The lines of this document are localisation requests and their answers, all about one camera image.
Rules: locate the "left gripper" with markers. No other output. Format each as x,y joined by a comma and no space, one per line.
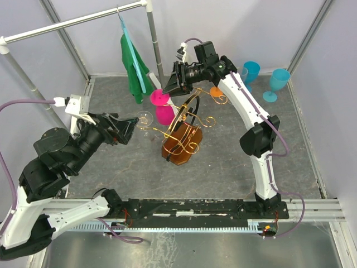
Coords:
123,130

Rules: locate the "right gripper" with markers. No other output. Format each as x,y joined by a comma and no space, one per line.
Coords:
174,84

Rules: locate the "clear wine glass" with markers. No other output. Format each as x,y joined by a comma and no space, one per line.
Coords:
243,72
145,121

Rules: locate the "pink wine glass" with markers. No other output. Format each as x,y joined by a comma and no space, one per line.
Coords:
164,112

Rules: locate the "orange wine glass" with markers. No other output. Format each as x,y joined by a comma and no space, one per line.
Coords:
216,92

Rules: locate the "clear wine glass front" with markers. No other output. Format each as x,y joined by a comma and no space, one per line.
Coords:
243,72

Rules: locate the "blue wine glass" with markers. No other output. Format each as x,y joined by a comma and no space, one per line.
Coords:
253,69
278,80

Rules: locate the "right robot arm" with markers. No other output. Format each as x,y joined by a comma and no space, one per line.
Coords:
262,129

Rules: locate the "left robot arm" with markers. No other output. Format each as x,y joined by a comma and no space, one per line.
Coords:
60,155

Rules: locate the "green cloth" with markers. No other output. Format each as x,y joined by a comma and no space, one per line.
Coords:
134,84

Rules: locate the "light blue clothes hanger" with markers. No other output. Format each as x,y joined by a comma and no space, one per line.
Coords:
132,53

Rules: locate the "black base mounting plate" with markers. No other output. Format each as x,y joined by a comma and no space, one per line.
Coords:
195,213

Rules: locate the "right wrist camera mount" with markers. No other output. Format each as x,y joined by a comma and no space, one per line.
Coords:
182,54

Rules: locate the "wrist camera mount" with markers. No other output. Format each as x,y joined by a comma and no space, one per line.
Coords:
76,106
182,54

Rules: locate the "gold wire wine glass rack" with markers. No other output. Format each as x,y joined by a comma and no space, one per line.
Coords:
182,137

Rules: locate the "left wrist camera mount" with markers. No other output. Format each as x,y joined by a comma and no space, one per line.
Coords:
76,106

